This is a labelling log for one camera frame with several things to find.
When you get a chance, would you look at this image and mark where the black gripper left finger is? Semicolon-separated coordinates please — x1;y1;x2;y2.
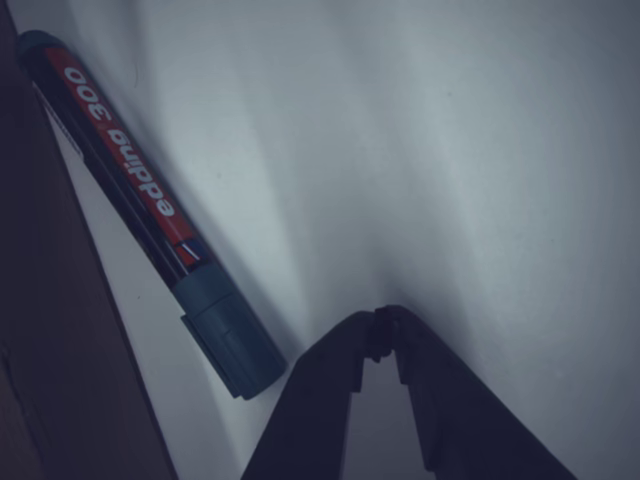
239;308;378;480

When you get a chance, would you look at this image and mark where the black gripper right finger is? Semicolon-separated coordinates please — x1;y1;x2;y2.
378;303;580;480

